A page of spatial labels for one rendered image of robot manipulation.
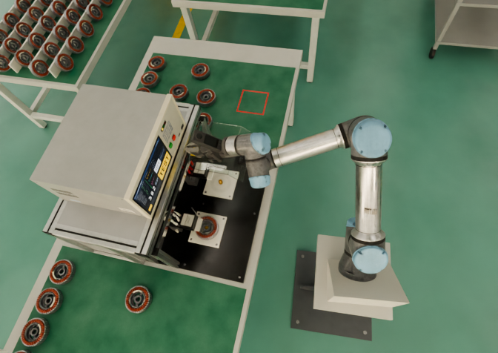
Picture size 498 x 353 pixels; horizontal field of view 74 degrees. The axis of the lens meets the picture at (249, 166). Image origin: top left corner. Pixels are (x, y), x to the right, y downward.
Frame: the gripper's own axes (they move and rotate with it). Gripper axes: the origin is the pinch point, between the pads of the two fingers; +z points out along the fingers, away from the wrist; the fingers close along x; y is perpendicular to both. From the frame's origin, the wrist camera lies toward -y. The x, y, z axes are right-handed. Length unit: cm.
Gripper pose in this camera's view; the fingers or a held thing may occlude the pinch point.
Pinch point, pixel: (186, 147)
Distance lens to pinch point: 133.0
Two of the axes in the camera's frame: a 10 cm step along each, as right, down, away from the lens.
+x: 2.2, -8.8, 4.2
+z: -8.4, 0.4, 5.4
